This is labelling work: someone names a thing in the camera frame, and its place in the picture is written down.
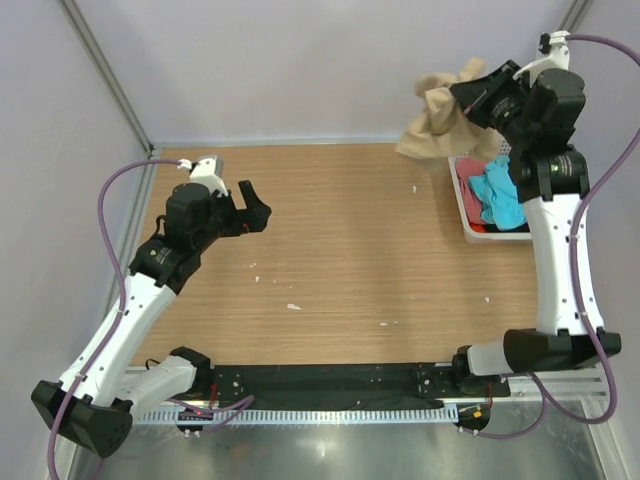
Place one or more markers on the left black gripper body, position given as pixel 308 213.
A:
pixel 239 214

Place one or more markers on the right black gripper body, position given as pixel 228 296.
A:
pixel 480 95

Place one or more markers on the beige t shirt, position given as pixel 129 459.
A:
pixel 441 130

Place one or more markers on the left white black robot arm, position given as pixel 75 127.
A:
pixel 91 404

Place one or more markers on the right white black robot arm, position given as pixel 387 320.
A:
pixel 536 115

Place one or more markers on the white plastic laundry basket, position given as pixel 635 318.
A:
pixel 475 229

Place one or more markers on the pink t shirt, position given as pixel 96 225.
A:
pixel 468 167

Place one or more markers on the turquoise t shirt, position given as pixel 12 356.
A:
pixel 499 196

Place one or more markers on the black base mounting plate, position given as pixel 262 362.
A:
pixel 342 387

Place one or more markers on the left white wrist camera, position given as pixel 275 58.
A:
pixel 206 171

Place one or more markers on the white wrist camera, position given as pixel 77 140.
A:
pixel 553 53
pixel 206 171

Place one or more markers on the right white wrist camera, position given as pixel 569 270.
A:
pixel 553 53

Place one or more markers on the right aluminium corner post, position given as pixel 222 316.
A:
pixel 574 15

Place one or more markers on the aluminium corner post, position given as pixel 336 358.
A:
pixel 97 57
pixel 574 15

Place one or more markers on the left aluminium corner post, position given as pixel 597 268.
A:
pixel 97 57

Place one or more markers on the white slotted cable duct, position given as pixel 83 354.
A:
pixel 175 415

